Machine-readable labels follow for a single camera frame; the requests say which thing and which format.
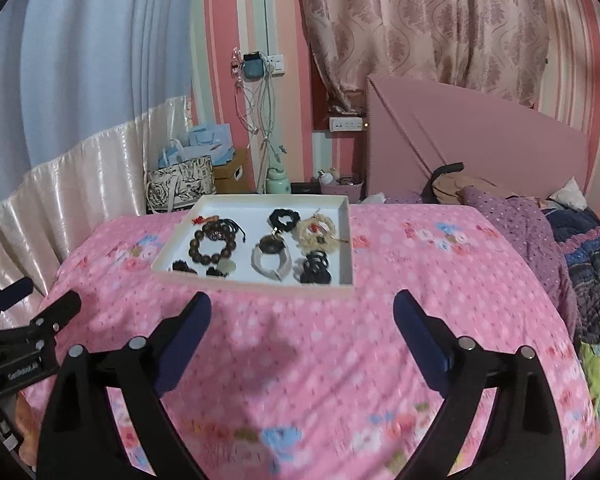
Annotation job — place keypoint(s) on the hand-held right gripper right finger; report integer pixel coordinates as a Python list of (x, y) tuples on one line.
[(420, 340)]

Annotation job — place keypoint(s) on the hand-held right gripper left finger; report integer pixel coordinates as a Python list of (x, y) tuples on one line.
[(187, 340)]

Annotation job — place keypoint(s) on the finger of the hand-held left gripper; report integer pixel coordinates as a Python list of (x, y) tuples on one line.
[(60, 307), (12, 291)]

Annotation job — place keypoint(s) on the grey band wristwatch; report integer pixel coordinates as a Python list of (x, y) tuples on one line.
[(260, 260)]

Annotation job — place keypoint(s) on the black hair claw clip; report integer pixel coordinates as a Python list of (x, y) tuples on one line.
[(312, 265)]

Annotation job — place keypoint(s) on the white shallow cardboard box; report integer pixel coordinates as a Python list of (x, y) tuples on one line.
[(220, 207)]

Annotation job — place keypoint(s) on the beige hair scrunchie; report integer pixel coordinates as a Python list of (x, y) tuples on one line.
[(302, 240)]

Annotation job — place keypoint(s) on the black hair scrunchie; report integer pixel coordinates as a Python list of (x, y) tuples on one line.
[(280, 217)]

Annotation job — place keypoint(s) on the pink floral blanket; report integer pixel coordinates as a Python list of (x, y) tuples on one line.
[(305, 335)]

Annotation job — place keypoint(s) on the cream satin cloth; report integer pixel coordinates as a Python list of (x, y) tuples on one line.
[(80, 185)]

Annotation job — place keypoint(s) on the black and white floral tote bag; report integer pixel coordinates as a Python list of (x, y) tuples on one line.
[(180, 185)]

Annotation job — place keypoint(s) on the brown garment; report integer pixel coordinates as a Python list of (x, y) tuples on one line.
[(455, 187)]

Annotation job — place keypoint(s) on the pink storage basket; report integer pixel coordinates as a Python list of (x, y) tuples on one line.
[(342, 187)]

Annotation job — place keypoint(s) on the brown cardboard box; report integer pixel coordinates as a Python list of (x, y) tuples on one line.
[(230, 172)]

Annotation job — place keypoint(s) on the small pale blue paper bag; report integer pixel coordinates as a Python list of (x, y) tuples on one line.
[(172, 155)]

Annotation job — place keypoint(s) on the pale green water bottle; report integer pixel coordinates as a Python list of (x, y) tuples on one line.
[(277, 177)]

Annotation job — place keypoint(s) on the dark blue patterned blanket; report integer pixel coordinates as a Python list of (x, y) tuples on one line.
[(595, 270)]

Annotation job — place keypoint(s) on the white light bulb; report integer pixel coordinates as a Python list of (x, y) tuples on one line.
[(325, 176)]

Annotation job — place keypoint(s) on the small black box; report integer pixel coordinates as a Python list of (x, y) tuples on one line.
[(305, 187)]

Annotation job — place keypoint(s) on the large pale blue paper bag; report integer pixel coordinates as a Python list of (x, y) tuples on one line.
[(210, 142)]

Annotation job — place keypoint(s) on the white pillow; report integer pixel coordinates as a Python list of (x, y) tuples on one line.
[(569, 194)]

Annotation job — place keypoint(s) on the pink padded headboard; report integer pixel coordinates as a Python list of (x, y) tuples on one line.
[(480, 130)]

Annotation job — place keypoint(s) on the white power strip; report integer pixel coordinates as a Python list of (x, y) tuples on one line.
[(346, 124)]

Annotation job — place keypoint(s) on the blue curtain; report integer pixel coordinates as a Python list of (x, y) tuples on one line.
[(80, 35)]

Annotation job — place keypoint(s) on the pink patterned curtain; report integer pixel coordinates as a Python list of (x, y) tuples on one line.
[(420, 25)]

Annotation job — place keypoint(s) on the white wall socket plate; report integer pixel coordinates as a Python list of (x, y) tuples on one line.
[(277, 65)]

